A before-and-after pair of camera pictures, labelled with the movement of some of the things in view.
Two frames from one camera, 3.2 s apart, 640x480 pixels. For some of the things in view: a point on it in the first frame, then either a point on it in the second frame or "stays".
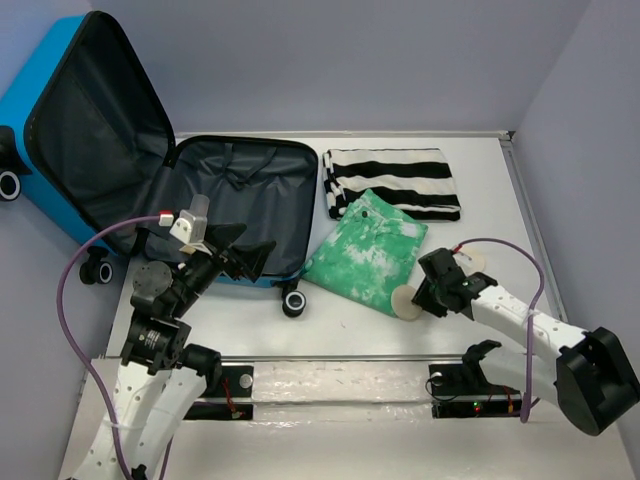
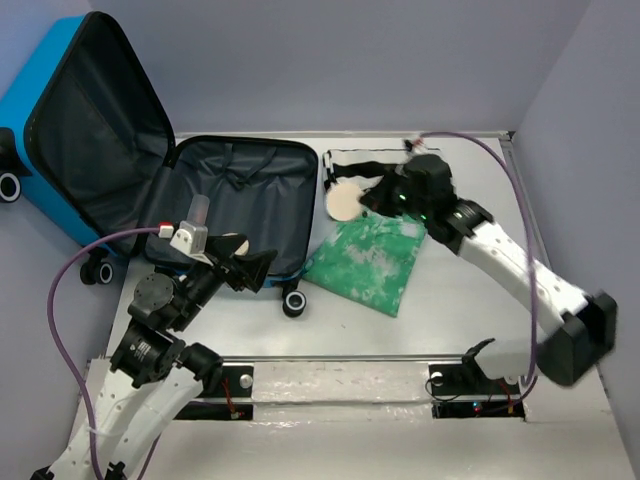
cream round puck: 402,304 -> 342,203
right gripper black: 422,298 -> 378,196
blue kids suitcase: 87,143 stays
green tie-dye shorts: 369,254 stays
